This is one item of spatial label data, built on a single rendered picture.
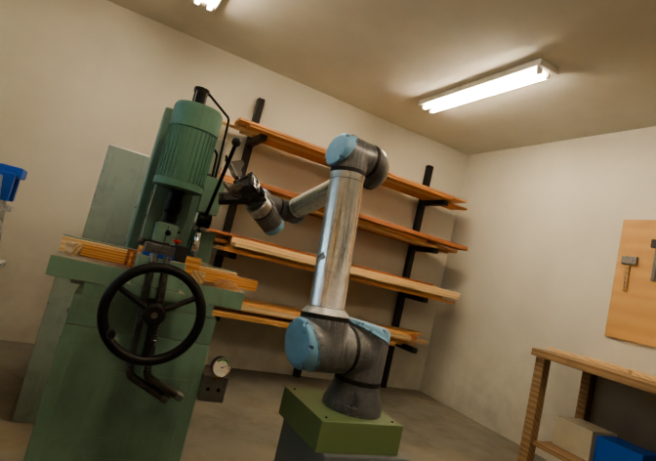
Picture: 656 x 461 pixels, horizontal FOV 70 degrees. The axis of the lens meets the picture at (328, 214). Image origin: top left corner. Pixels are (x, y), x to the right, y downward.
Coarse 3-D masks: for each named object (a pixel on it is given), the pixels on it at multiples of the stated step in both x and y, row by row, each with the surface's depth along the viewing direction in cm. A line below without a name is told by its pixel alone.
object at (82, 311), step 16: (80, 288) 151; (80, 304) 140; (96, 304) 142; (112, 304) 143; (128, 304) 145; (80, 320) 140; (96, 320) 142; (112, 320) 143; (128, 320) 145; (176, 320) 151; (192, 320) 153; (208, 320) 155; (160, 336) 149; (176, 336) 151; (208, 336) 155
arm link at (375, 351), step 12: (348, 324) 146; (360, 324) 145; (372, 324) 149; (360, 336) 142; (372, 336) 143; (384, 336) 145; (360, 348) 140; (372, 348) 143; (384, 348) 145; (360, 360) 140; (372, 360) 142; (384, 360) 146; (348, 372) 141; (360, 372) 142; (372, 372) 143
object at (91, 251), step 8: (88, 248) 155; (96, 248) 156; (104, 248) 157; (88, 256) 155; (96, 256) 156; (104, 256) 157; (112, 256) 158; (120, 256) 159; (208, 272) 170; (216, 272) 172; (208, 280) 170; (232, 280) 174; (240, 280) 175; (248, 280) 176; (256, 280) 179; (248, 288) 176; (256, 288) 178
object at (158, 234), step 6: (156, 222) 170; (156, 228) 161; (162, 228) 160; (168, 228) 161; (174, 228) 162; (156, 234) 160; (162, 234) 160; (174, 234) 162; (162, 240) 160; (168, 240) 161
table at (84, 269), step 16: (64, 256) 140; (80, 256) 151; (48, 272) 137; (64, 272) 138; (80, 272) 140; (96, 272) 142; (112, 272) 144; (128, 288) 137; (208, 288) 155; (208, 304) 155; (224, 304) 157; (240, 304) 160
